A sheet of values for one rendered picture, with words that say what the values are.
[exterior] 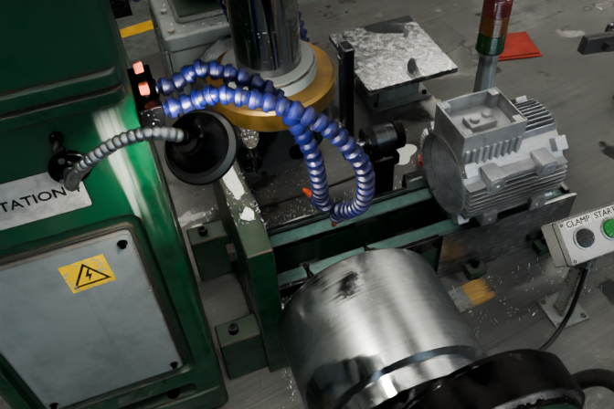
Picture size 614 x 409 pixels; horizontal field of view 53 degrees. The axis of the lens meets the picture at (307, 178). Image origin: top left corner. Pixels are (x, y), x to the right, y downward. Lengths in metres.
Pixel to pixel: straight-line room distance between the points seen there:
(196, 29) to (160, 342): 0.66
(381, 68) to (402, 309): 0.88
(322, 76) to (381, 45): 0.82
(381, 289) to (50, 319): 0.42
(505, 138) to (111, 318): 0.69
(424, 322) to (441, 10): 1.39
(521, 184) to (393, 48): 0.64
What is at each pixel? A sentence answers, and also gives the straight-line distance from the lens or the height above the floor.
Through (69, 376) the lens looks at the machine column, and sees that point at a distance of 0.96.
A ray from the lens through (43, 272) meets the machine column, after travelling 0.77.
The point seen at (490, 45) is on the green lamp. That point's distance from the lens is 1.44.
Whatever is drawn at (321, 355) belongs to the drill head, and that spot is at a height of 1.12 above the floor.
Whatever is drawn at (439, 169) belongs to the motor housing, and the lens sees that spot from 1.25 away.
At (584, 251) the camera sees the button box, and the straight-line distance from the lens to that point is 1.05.
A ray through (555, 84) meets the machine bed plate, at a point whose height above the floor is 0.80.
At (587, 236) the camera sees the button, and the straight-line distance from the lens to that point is 1.05.
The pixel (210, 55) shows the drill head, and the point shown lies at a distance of 1.27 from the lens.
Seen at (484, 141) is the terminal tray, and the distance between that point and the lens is 1.08.
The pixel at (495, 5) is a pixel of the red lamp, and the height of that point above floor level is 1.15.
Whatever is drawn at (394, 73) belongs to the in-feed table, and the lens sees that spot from 1.56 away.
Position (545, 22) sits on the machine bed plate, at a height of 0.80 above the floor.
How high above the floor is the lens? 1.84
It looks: 46 degrees down
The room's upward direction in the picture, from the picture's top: 4 degrees counter-clockwise
